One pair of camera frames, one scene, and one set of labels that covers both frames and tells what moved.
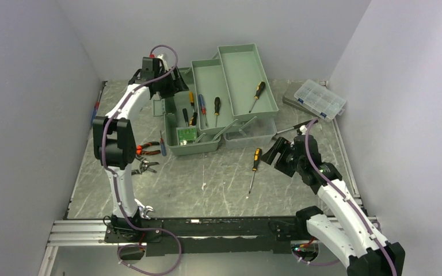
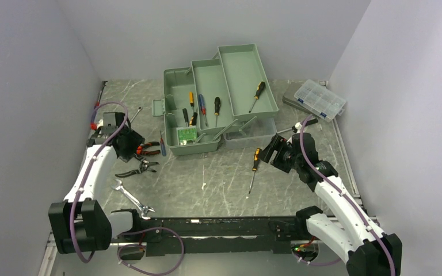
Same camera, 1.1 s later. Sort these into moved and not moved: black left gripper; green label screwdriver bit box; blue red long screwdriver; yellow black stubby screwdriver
Moved: black left gripper
Not moved: blue red long screwdriver; yellow black stubby screwdriver; green label screwdriver bit box
